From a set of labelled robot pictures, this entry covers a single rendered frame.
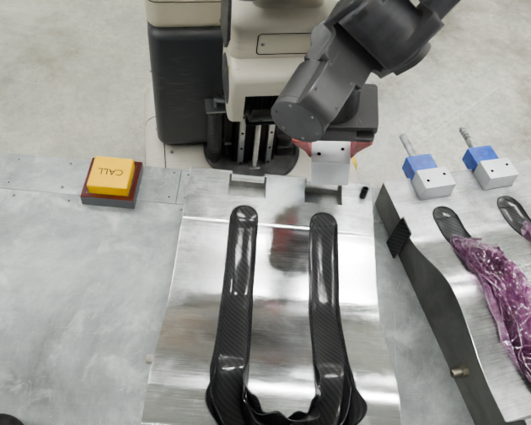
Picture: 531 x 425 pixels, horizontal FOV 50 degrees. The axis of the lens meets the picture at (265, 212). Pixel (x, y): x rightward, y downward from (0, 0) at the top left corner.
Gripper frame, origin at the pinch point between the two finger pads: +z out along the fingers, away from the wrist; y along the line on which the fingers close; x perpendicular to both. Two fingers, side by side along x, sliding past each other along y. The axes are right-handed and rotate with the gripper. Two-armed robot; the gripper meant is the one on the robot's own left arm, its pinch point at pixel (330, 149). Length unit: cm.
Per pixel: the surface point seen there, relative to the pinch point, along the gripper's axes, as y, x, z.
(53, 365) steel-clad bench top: -33.9, -27.8, 8.7
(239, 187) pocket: -12.9, -0.6, 9.2
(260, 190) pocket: -9.9, -0.7, 9.6
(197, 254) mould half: -16.7, -13.6, 4.5
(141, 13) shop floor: -80, 147, 110
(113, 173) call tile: -32.4, 1.4, 9.5
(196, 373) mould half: -13.5, -30.2, -2.4
